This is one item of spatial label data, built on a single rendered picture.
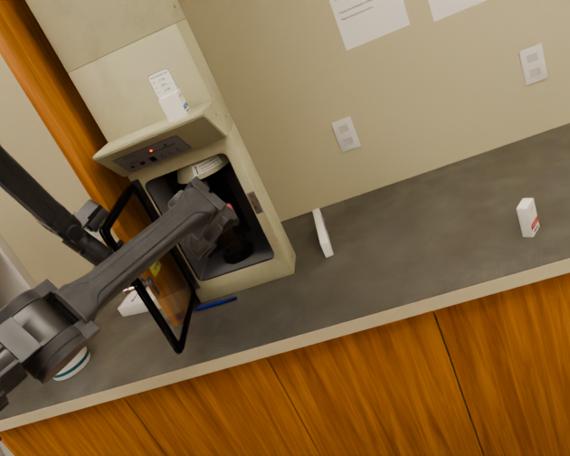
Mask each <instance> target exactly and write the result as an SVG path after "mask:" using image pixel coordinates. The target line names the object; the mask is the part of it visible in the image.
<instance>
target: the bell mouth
mask: <svg viewBox="0 0 570 456"><path fill-rule="evenodd" d="M229 162H230V161H229V159H228V157H227V156H226V155H225V154H222V153H220V154H217V155H214V156H211V157H208V158H206V159H203V160H201V161H198V162H195V163H193V164H191V165H189V166H184V167H182V168H179V169H177V182H178V183H179V184H188V183H189V181H191V180H192V179H193V178H195V177H196V176H197V177H198V178H200V180H201V179H203V178H205V177H208V176H210V175H211V174H213V173H215V172H217V171H218V170H220V169H221V168H223V167H224V166H226V165H227V164H228V163H229Z"/></svg>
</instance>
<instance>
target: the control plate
mask: <svg viewBox="0 0 570 456"><path fill-rule="evenodd" d="M164 144H167V146H163V145H164ZM177 147H178V148H179V149H178V150H176V148H177ZM149 149H153V151H152V152H150V151H149ZM190 149H192V148H191V147H190V146H189V145H187V144H186V143H185V142H184V140H182V139H181V138H180V137H179V136H177V135H175V136H173V137H171V138H167V139H164V140H162V141H159V142H157V143H155V144H153V145H150V146H148V147H144V148H142V149H140V150H138V151H135V152H133V153H130V154H128V155H125V156H123V157H120V158H117V159H115V160H112V162H114V163H115V164H117V165H119V166H121V167H123V168H124V169H126V170H128V171H129V172H130V173H132V172H135V171H137V170H139V169H141V168H144V167H146V166H151V165H153V164H155V163H157V162H160V161H162V160H165V159H167V158H170V157H173V156H175V155H178V154H181V153H183V152H186V151H187V150H190ZM168 151H171V153H170V154H169V153H168ZM161 154H163V156H160V155H161ZM149 157H155V158H156V159H157V160H156V161H154V162H152V161H151V160H149V159H148V158H149ZM140 162H145V163H146V164H145V165H143V166H142V165H140ZM132 166H134V168H131V167H132Z"/></svg>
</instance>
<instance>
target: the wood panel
mask: <svg viewBox="0 0 570 456"><path fill-rule="evenodd" d="M0 54H1V55H2V57H3V59H4V60H5V62H6V64H7V66H8V67H9V69H10V70H11V72H12V74H13V75H14V76H15V78H16V80H17V81H18V83H19V84H20V86H21V88H22V89H23V91H24V93H25V94H26V96H27V98H28V99H29V101H31V103H32V105H33V107H34V108H35V110H36V112H37V113H38V115H39V116H40V118H41V120H42V121H43V123H44V125H45V127H47V129H48V130H49V132H50V134H51V135H52V137H53V139H54V140H55V142H56V144H57V145H58V147H59V148H60V150H61V152H62V153H63V154H64V156H65V158H66V159H67V161H68V162H69V164H70V166H71V168H72V169H73V171H74V173H75V174H76V176H77V177H78V178H79V179H80V181H81V183H82V185H83V186H84V188H85V190H86V191H87V193H88V194H89V196H90V198H91V200H92V201H94V202H96V203H98V204H100V205H102V206H103V207H104V208H105V209H106V210H107V211H108V212H109V211H110V210H111V208H112V207H113V205H114V204H115V203H116V202H117V200H118V199H119V197H120V196H121V194H122V193H123V191H124V190H125V188H126V187H127V185H128V184H129V183H130V180H129V179H128V177H127V176H125V177H123V176H121V175H119V174H117V173H115V172H114V171H112V170H110V169H108V168H107V167H105V166H104V165H102V164H100V163H98V162H97V161H95V160H93V156H94V155H95V154H96V153H97V152H98V151H100V150H101V149H102V148H103V147H104V146H105V145H106V144H108V141H107V139H105V137H104V135H103V133H102V132H101V130H100V128H99V126H98V124H97V122H96V121H95V119H94V118H93V117H92V115H91V113H90V111H89V109H88V107H87V105H86V104H85V102H84V100H83V99H82V97H81V95H80V93H79V92H78V90H77V89H76V87H75V85H74V83H73V82H72V80H71V78H70V76H69V74H68V72H67V71H66V70H65V68H64V67H63V65H62V62H61V61H60V59H59V57H58V56H57V54H56V52H55V50H54V49H53V47H52V46H51V44H50V42H49V40H48V39H47V37H46V35H45V33H44V32H43V29H42V28H41V26H40V25H39V23H38V22H37V20H36V18H35V17H34V15H33V12H32V11H31V9H30V7H29V6H28V4H27V3H26V1H25V0H0Z"/></svg>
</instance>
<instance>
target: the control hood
mask: <svg viewBox="0 0 570 456"><path fill-rule="evenodd" d="M227 134H228V133H227V131H226V129H225V127H224V125H223V123H222V121H221V119H220V116H219V114H218V112H217V110H216V108H215V106H214V104H213V102H212V101H210V100H209V101H207V102H205V103H202V104H200V105H198V106H195V107H193V108H191V109H190V111H189V113H188V114H187V115H186V116H184V117H182V118H180V119H177V120H174V121H172V122H169V121H168V119H163V120H161V121H158V122H157V123H154V124H152V125H150V126H147V127H145V128H142V129H139V130H137V131H135V132H132V133H130V134H127V135H126V136H124V137H121V138H117V139H115V140H113V141H110V142H109V143H108V144H106V145H105V146H104V147H103V148H102V149H101V150H100V151H98V152H97V153H96V154H95V155H94V156H93V160H95V161H97V162H98V163H100V164H102V165H104V166H105V167H107V168H108V169H110V170H112V171H114V172H115V173H117V174H119V175H121V176H123V177H125V176H129V175H132V174H134V173H137V172H138V171H141V170H143V169H146V168H149V167H151V166H154V165H157V164H159V163H162V162H164V161H167V160H168V159H171V158H173V157H178V156H180V155H183V154H184V153H187V152H189V151H192V150H194V149H197V148H199V147H203V146H205V145H208V144H210V143H213V142H215V141H217V140H219V139H222V138H226V136H227ZM175 135H177V136H179V137H180V138H181V139H182V140H184V142H185V143H186V144H187V145H189V146H190V147H191V148H192V149H190V150H187V151H186V152H183V153H181V154H178V155H175V156H173V157H170V158H167V159H165V160H162V161H160V162H157V163H155V164H153V165H151V166H146V167H144V168H141V169H139V170H137V171H135V172H132V173H130V172H129V171H128V170H126V169H124V168H123V167H121V166H119V165H117V164H115V163H114V162H112V160H115V159H117V158H120V157H123V156H125V155H128V154H130V153H133V152H135V151H138V150H140V149H142V148H144V147H148V146H150V145H153V144H155V143H157V142H159V141H162V140H164V139H167V138H171V137H173V136H175Z"/></svg>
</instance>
